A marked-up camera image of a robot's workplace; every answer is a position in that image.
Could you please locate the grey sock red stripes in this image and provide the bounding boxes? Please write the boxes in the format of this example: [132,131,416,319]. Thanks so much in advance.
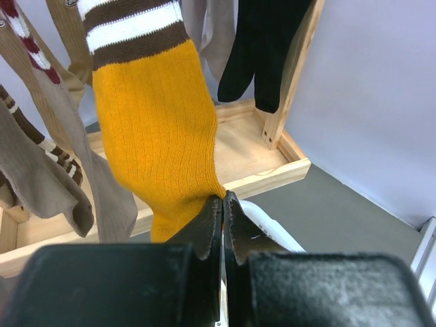
[180,0,236,81]

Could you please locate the mustard sock brown white stripes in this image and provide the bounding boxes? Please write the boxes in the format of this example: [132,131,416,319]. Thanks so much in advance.
[77,1,225,243]

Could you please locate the black sock on hanger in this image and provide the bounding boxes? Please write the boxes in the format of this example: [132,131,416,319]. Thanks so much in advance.
[217,0,311,113]

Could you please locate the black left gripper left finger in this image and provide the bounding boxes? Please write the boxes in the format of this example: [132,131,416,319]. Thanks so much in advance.
[167,196,223,322]

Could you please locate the white perforated laundry basket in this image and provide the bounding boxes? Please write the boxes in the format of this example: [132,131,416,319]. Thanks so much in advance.
[240,200,306,253]

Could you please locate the wooden drying rack frame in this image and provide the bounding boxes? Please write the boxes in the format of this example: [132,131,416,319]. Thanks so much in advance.
[1,13,309,277]

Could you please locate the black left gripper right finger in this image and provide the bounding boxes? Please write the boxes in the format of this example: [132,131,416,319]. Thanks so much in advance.
[223,191,285,326]

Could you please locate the tan beige sock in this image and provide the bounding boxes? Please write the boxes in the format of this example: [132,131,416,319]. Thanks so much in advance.
[46,0,93,87]

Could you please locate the beige sock maroon stripes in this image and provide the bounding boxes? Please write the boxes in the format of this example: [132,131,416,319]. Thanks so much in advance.
[1,1,138,243]

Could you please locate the brown white striped sock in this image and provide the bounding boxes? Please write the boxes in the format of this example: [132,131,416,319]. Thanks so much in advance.
[0,84,95,238]

